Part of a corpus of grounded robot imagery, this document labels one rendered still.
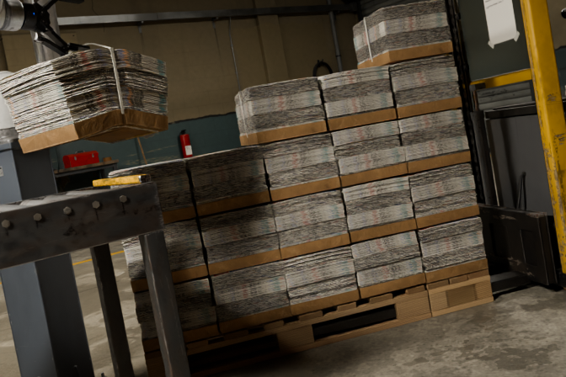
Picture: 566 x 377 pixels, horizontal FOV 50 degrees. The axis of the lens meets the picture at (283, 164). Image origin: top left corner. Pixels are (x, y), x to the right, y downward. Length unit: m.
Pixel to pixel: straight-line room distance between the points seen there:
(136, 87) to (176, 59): 7.85
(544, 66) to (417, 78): 0.49
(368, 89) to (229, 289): 0.96
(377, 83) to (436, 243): 0.71
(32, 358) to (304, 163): 1.26
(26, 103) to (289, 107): 1.00
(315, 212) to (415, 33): 0.84
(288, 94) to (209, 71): 7.55
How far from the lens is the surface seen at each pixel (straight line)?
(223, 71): 10.04
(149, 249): 1.53
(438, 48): 2.64
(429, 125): 2.59
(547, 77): 2.66
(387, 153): 2.52
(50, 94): 1.79
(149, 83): 1.93
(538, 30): 2.66
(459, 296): 2.71
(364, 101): 2.48
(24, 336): 2.57
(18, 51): 9.01
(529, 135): 3.02
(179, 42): 9.82
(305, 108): 2.41
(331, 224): 2.45
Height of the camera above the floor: 0.86
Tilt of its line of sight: 3 degrees down
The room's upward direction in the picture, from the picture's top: 10 degrees counter-clockwise
